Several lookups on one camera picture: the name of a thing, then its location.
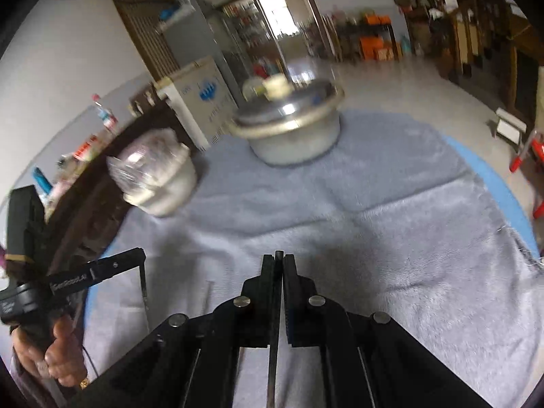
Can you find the white pot with plastic bag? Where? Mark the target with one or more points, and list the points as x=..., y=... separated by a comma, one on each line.
x=155, y=173

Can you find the dark chopstick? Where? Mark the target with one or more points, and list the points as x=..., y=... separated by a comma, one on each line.
x=274, y=328
x=144, y=294

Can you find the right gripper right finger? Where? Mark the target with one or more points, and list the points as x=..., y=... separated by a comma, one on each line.
x=367, y=361

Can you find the clear water bottle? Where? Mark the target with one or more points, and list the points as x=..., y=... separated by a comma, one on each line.
x=108, y=119

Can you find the grey refrigerator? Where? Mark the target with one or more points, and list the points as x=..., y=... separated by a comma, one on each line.
x=195, y=29

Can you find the carved dark wooden sideboard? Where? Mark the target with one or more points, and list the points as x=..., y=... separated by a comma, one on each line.
x=88, y=217

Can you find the red white bowl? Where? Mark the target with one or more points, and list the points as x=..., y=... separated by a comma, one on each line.
x=88, y=150

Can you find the white chest freezer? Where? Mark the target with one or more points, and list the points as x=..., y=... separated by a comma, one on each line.
x=201, y=100

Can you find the red plastic chair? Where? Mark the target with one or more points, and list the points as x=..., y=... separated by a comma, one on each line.
x=530, y=161

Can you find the teal thermos bottle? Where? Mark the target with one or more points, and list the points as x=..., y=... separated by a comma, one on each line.
x=42, y=181

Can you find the white step stool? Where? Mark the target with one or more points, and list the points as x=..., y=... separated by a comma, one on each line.
x=509, y=128

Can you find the person's left hand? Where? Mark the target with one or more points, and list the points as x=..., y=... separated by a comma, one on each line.
x=63, y=360

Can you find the grey fleece table cloth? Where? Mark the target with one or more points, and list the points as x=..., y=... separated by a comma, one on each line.
x=394, y=218

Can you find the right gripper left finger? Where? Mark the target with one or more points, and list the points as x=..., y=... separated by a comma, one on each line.
x=192, y=362

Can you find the dark dining table background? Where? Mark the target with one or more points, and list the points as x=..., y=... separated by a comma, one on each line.
x=365, y=37

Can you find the aluminium pot with lid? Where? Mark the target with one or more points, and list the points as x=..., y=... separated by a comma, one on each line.
x=289, y=124

